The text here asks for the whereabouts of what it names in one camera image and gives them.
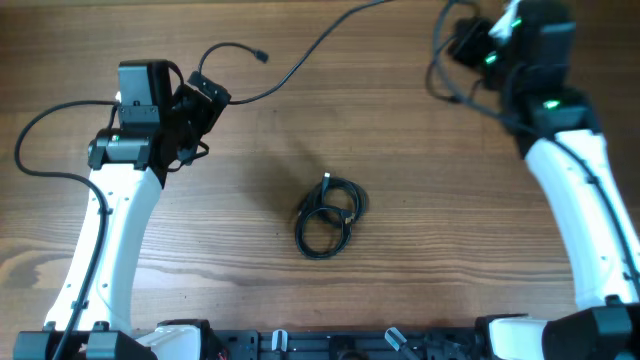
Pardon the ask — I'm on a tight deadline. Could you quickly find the black cable gold plug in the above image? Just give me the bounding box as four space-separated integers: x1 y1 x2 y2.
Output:
295 205 359 260

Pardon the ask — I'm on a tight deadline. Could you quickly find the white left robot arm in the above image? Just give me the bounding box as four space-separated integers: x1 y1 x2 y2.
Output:
13 60 231 359

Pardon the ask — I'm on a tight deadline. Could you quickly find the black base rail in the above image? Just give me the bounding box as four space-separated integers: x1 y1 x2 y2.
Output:
157 319 491 360

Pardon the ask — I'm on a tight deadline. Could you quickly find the thin black USB cable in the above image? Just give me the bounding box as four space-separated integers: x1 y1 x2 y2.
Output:
198 0 396 106

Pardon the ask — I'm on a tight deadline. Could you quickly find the thick black coiled cable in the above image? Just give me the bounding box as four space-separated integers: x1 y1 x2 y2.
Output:
298 172 369 229

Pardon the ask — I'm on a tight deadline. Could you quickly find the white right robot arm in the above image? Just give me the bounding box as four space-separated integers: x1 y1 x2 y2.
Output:
433 1 639 359

